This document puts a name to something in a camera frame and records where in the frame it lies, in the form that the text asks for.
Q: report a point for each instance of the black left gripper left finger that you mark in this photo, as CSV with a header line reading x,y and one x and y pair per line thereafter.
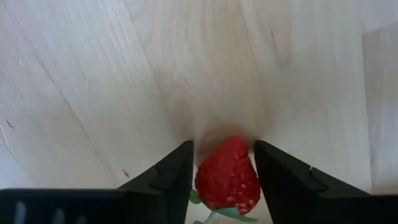
x,y
168,189

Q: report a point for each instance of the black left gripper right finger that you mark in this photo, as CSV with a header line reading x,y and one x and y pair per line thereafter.
x,y
289,189

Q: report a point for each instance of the red strawberry with pale stem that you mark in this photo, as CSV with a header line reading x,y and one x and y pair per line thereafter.
x,y
227,180

